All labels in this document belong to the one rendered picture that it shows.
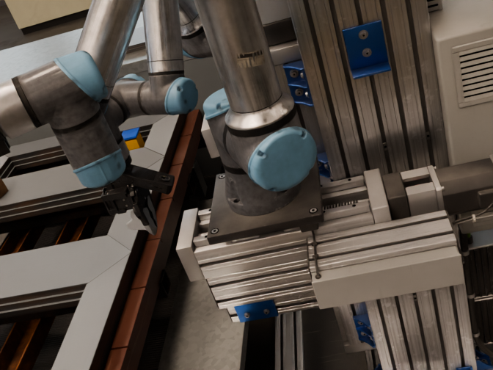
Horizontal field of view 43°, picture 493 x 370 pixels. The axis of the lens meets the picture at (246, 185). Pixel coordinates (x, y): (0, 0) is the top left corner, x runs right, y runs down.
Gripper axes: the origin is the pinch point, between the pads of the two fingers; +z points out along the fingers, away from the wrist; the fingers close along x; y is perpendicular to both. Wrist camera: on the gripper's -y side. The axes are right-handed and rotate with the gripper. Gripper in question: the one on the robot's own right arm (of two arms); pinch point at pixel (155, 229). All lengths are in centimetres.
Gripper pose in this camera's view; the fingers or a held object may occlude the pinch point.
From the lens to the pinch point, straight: 147.8
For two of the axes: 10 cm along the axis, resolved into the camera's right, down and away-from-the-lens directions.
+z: 2.8, 8.1, 5.2
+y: -9.6, 1.9, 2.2
